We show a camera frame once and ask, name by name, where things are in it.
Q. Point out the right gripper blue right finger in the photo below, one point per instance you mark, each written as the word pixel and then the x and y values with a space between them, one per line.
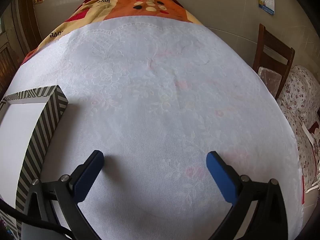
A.
pixel 230 184

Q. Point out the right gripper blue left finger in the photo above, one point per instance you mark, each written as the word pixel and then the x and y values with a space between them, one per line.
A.
pixel 85 175

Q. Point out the striped black white tray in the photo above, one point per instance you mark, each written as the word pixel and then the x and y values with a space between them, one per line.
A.
pixel 28 121

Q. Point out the floral bedding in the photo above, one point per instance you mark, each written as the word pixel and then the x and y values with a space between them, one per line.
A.
pixel 299 101

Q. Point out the white lace tablecloth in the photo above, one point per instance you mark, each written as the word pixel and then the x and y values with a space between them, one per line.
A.
pixel 155 95

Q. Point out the dark wooden chair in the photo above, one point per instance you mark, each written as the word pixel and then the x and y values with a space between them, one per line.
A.
pixel 273 73

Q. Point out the orange patterned blanket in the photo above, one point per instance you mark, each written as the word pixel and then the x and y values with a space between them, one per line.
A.
pixel 91 11

